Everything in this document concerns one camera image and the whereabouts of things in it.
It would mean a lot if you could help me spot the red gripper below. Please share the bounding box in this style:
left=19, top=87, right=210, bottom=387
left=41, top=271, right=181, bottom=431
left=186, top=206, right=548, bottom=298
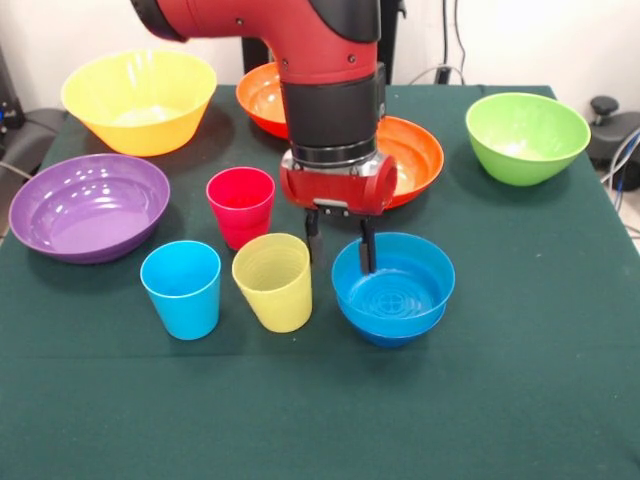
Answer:
left=278, top=149, right=399, bottom=276

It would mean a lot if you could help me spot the light blue bowl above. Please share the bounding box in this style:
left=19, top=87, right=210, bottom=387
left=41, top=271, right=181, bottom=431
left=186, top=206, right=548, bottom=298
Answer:
left=331, top=231, right=457, bottom=327

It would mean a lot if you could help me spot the yellow-green cup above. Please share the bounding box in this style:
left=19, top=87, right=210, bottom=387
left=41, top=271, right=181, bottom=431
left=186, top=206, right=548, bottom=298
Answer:
left=231, top=232, right=314, bottom=333

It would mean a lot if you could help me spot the dark blue bowl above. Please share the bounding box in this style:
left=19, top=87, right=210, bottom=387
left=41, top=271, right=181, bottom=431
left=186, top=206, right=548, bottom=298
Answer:
left=337, top=298, right=447, bottom=350

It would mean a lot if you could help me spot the orange bowl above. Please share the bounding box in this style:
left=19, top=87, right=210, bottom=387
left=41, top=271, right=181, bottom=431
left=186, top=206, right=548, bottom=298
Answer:
left=374, top=115, right=446, bottom=210
left=235, top=62, right=290, bottom=140

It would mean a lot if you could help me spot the light blue cup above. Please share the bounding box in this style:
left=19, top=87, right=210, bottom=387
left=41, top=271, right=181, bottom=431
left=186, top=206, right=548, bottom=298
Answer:
left=139, top=240, right=223, bottom=342

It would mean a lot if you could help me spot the light green bowl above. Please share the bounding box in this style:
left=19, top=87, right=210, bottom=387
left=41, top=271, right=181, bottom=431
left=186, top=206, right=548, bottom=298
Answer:
left=465, top=92, right=592, bottom=187

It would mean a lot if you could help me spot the red cup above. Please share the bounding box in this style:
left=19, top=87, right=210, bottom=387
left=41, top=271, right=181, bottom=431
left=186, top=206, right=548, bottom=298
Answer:
left=205, top=166, right=277, bottom=251

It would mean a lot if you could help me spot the dark green tablecloth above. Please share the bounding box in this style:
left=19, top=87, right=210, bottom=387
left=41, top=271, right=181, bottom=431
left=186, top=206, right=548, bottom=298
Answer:
left=0, top=83, right=640, bottom=480

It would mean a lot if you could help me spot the large yellow bowl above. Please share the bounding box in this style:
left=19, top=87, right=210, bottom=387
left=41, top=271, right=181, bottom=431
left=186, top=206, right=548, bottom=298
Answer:
left=60, top=47, right=219, bottom=158

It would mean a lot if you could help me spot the purple bowl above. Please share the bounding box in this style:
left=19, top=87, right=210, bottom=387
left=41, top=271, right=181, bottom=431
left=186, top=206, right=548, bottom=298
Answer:
left=8, top=152, right=172, bottom=265

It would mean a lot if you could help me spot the black rounded base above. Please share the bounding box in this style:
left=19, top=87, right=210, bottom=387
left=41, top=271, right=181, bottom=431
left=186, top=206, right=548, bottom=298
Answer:
left=583, top=112, right=640, bottom=174

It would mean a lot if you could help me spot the black knob clamp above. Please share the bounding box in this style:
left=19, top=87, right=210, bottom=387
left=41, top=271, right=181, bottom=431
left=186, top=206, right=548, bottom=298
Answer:
left=589, top=95, right=620, bottom=131

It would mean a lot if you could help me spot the black chair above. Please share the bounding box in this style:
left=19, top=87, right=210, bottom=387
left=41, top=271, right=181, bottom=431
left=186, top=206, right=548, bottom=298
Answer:
left=0, top=107, right=68, bottom=181

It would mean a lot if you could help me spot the black wall cable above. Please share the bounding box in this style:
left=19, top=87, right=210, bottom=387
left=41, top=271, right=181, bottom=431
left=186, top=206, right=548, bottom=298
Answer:
left=451, top=0, right=469, bottom=85

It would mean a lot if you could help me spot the grey blue cable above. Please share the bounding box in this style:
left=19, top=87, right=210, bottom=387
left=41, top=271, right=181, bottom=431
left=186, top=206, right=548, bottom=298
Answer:
left=599, top=127, right=640, bottom=194

